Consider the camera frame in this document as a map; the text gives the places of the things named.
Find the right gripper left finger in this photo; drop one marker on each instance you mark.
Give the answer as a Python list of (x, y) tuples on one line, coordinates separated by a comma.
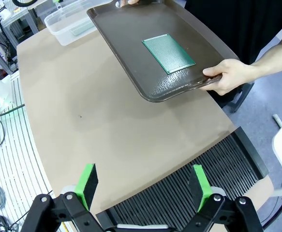
[(58, 212)]

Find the clear plastic storage box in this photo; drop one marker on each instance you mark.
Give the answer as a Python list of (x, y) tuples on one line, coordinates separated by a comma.
[(56, 26)]

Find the person's black t-shirt torso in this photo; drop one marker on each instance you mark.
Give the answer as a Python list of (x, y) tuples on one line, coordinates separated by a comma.
[(240, 24)]

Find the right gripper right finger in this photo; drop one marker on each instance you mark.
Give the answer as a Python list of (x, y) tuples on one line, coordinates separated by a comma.
[(227, 215)]

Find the person's right hand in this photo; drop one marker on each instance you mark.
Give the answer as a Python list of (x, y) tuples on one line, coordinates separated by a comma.
[(131, 2)]

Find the gray workbench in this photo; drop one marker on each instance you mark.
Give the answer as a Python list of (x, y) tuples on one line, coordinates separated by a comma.
[(34, 14)]

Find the person's left hand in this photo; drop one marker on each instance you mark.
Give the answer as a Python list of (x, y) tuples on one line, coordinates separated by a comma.
[(235, 75)]

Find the small white floor piece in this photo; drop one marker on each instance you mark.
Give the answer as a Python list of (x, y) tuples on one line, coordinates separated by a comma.
[(277, 120)]

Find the dark brown plastic tray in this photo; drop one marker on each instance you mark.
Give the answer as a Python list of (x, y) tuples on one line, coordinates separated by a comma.
[(131, 48)]

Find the green PCB long rectangle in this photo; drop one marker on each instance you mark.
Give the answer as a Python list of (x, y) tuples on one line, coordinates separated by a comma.
[(168, 53)]

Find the aluminium frame cart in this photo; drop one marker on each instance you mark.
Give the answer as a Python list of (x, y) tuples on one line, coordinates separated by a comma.
[(0, 36)]

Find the person's left forearm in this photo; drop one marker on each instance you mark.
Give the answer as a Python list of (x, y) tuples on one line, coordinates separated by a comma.
[(276, 58)]

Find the dark gray chair base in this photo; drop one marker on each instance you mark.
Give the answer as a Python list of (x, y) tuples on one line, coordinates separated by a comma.
[(237, 97)]

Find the black slotted PCB rack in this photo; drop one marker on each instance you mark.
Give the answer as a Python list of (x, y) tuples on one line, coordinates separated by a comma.
[(155, 193)]

